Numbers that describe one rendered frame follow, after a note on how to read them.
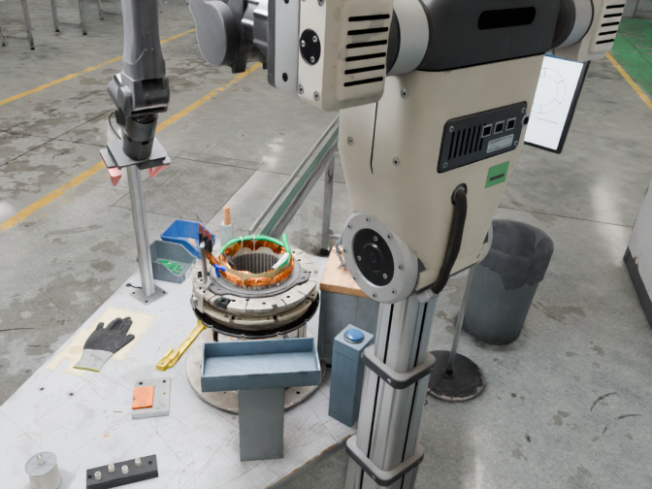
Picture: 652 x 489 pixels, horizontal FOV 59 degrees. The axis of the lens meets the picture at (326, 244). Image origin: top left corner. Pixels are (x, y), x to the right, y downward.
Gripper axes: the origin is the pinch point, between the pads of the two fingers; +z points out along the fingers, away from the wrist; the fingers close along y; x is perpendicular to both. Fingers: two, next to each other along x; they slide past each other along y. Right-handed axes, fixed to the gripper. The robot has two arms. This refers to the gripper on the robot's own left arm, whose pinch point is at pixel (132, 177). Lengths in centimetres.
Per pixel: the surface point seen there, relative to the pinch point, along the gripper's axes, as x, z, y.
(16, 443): 29, 52, 35
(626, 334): 97, 103, -246
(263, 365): 46.3, 14.2, -11.5
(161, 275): -10, 71, -21
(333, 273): 31, 18, -44
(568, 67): 10, -20, -137
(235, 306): 30.7, 15.0, -13.0
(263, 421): 56, 22, -9
